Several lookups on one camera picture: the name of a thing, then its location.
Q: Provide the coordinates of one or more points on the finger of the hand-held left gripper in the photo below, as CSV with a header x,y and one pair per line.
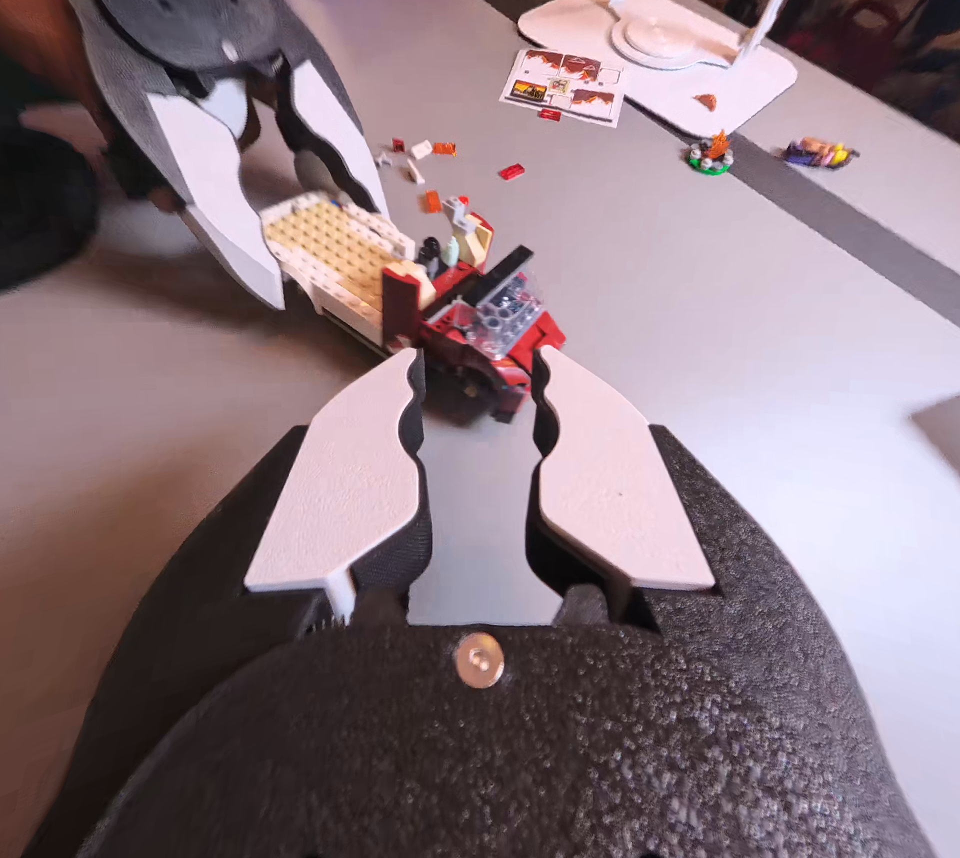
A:
x,y
210,183
330,115

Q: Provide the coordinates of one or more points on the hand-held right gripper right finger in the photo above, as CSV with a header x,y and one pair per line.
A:
x,y
622,498

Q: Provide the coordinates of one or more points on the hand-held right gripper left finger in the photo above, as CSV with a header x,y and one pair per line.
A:
x,y
345,498

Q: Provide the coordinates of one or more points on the tan white red brick vehicle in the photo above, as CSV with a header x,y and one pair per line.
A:
x,y
337,250

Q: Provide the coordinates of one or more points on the light grey plate brick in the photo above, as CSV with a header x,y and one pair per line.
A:
x,y
461,213

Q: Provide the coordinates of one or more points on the small black knobby brick piece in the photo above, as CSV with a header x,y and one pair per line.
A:
x,y
430,247

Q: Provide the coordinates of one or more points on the small black angled brick piece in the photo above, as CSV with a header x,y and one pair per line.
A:
x,y
428,265

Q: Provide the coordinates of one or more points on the grey desk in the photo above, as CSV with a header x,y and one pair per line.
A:
x,y
675,310

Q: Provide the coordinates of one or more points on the person's left hand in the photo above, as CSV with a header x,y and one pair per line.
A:
x,y
45,10

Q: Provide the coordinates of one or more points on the white tile brick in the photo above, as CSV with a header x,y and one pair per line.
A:
x,y
421,149

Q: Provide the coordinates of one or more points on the transparent orange tile brick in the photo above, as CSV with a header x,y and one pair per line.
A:
x,y
433,201
445,149

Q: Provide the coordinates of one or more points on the black textured cushion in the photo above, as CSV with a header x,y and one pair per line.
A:
x,y
37,213

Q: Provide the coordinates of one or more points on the transparent red tile brick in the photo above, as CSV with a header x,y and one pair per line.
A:
x,y
512,172

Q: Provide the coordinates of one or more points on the printed sticker sheet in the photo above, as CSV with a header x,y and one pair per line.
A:
x,y
562,85

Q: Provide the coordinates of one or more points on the white paper bag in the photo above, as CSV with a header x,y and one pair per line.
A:
x,y
937,430

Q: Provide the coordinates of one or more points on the brick campfire build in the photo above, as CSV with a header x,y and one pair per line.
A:
x,y
709,157

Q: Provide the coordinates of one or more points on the small brown brick piece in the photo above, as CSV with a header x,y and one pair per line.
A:
x,y
706,101

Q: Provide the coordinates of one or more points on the purple brick minifigure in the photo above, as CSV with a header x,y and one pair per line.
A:
x,y
821,153

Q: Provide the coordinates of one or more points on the white booklet stand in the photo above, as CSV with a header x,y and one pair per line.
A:
x,y
750,78

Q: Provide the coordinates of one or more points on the white angled bracket brick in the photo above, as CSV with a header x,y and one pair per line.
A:
x,y
416,172

